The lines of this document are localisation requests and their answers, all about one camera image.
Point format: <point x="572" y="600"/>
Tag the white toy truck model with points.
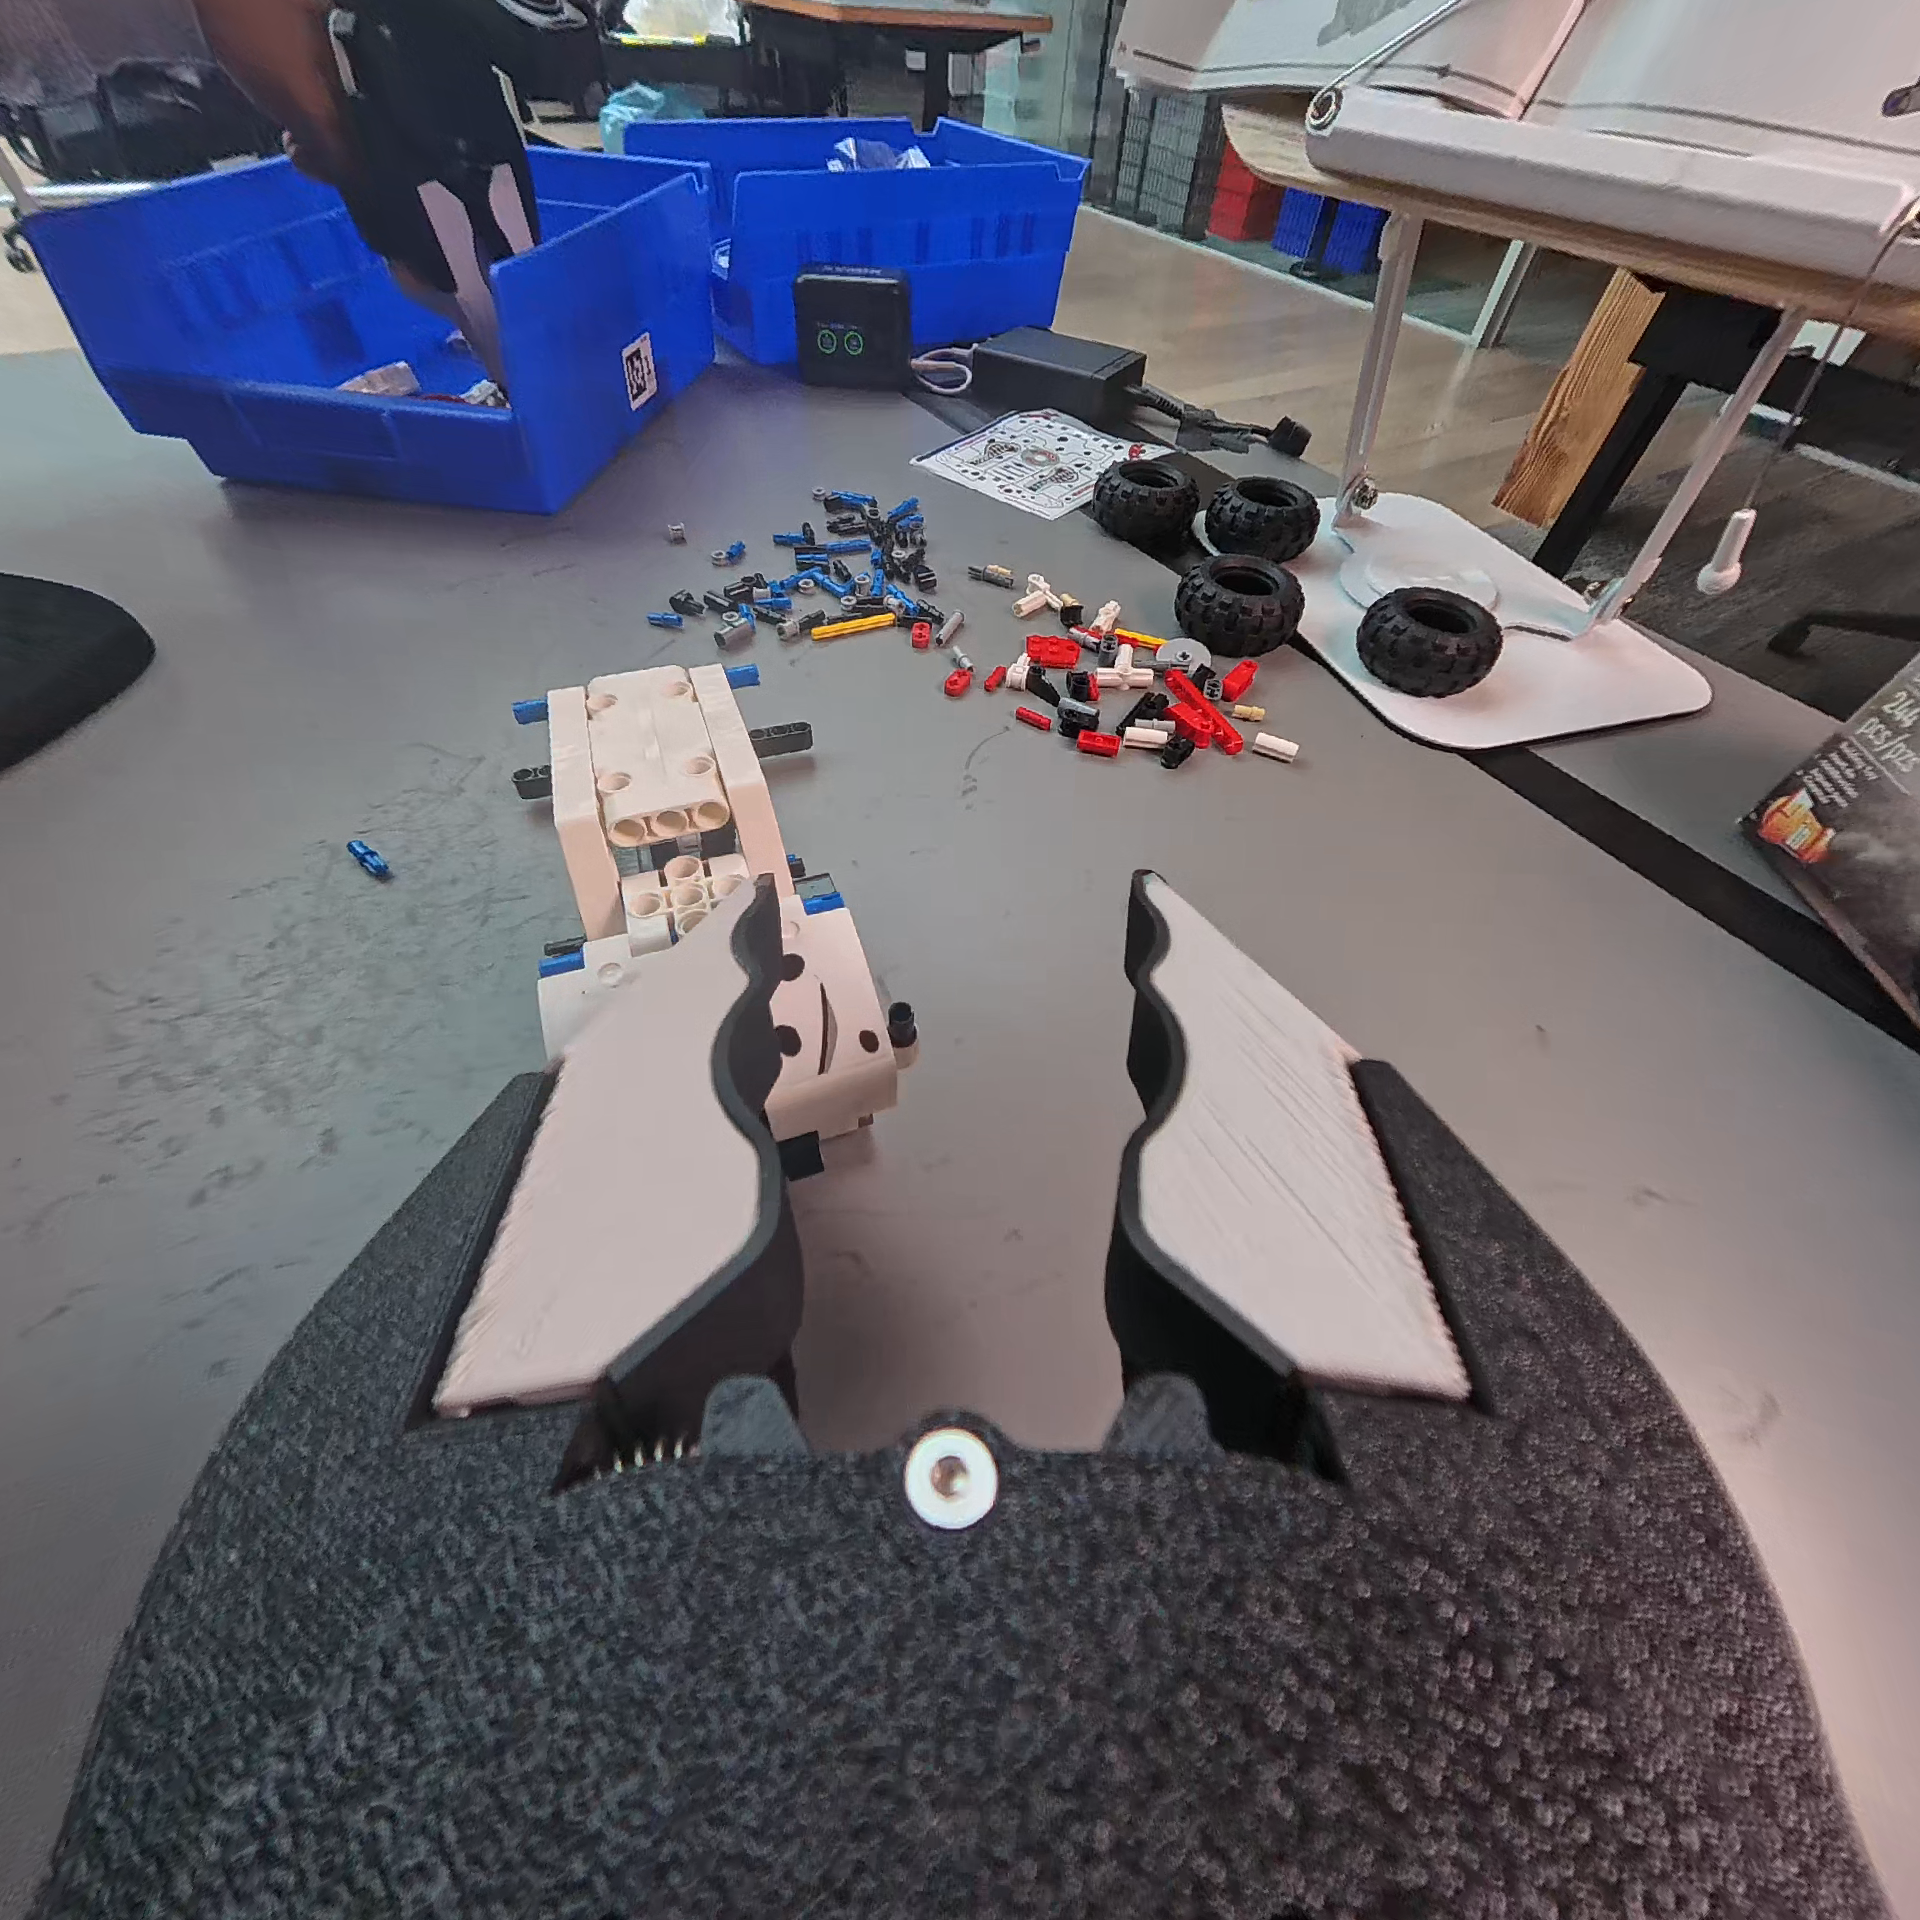
<point x="646" y="751"/>

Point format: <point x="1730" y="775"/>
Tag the black power bank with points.
<point x="851" y="327"/>

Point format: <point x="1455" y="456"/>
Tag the black toy set box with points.
<point x="1845" y="811"/>

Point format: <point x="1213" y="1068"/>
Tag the plain blue storage bin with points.
<point x="901" y="254"/>

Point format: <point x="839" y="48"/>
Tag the blue connector pin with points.
<point x="371" y="860"/>

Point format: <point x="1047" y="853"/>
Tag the black padded cushion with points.
<point x="61" y="662"/>

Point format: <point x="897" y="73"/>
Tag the grey desk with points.
<point x="1350" y="1051"/>

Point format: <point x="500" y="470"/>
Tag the white lamp pull switch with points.
<point x="1725" y="557"/>

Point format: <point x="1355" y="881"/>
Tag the person's left hand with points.
<point x="270" y="76"/>

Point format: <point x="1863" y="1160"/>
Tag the pile of red white bricks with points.
<point x="1142" y="697"/>

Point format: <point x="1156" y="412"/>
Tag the wooden work table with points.
<point x="901" y="13"/>

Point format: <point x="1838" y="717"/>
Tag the clear plastic bag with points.
<point x="879" y="155"/>

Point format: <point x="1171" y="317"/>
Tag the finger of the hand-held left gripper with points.
<point x="459" y="271"/>
<point x="516" y="203"/>

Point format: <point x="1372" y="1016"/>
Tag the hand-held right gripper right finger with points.
<point x="1291" y="1200"/>

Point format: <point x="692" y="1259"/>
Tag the large blue storage bin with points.
<point x="452" y="390"/>

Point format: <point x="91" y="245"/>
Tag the black rubber tyre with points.
<point x="1263" y="517"/>
<point x="1202" y="600"/>
<point x="1149" y="504"/>
<point x="1388" y="646"/>

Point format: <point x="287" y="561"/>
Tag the white sticker sheet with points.
<point x="1037" y="457"/>

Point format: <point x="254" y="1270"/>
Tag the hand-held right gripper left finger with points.
<point x="629" y="1200"/>

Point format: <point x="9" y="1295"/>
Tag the white lamp base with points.
<point x="1559" y="691"/>

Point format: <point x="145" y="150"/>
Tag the flat black box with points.
<point x="1059" y="368"/>

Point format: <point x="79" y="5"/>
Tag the building instruction booklet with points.
<point x="1652" y="61"/>

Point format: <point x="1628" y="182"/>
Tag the white grey brick assembly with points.
<point x="375" y="381"/>

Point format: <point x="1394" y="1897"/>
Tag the wooden post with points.
<point x="1575" y="405"/>

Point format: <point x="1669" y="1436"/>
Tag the teal plastic bag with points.
<point x="646" y="113"/>

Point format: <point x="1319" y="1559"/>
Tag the frosted glass partition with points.
<point x="1051" y="91"/>

